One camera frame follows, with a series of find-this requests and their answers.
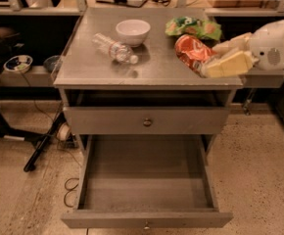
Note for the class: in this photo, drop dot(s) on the white ceramic bowl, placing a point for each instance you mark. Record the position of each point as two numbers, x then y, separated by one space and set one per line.
133 32

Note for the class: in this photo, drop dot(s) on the white bowl with items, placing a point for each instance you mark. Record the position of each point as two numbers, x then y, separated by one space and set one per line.
18 64

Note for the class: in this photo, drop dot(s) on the clear plastic water bottle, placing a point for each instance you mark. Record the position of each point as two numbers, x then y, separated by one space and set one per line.
116 50

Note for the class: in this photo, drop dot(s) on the dark round dish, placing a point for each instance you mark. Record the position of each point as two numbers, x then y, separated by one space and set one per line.
52 63

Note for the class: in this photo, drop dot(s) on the open grey middle drawer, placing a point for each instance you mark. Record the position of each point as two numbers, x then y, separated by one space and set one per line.
145 181

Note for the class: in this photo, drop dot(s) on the green chip bag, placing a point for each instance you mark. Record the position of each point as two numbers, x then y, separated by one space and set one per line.
201 29

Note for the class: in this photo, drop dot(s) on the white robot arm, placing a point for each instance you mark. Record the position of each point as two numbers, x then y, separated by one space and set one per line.
263 49

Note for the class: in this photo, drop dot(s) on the black floor stand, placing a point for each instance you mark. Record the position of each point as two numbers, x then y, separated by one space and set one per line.
39 141

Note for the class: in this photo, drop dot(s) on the orange red soda can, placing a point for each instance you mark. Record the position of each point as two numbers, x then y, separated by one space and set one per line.
193 53

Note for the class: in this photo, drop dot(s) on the closed grey top drawer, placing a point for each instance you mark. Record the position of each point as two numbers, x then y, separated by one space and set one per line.
144 120

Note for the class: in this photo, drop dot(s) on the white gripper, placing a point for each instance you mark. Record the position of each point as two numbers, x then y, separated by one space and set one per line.
269 44

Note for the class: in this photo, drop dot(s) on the grey drawer cabinet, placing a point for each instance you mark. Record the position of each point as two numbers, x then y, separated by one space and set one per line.
88 78

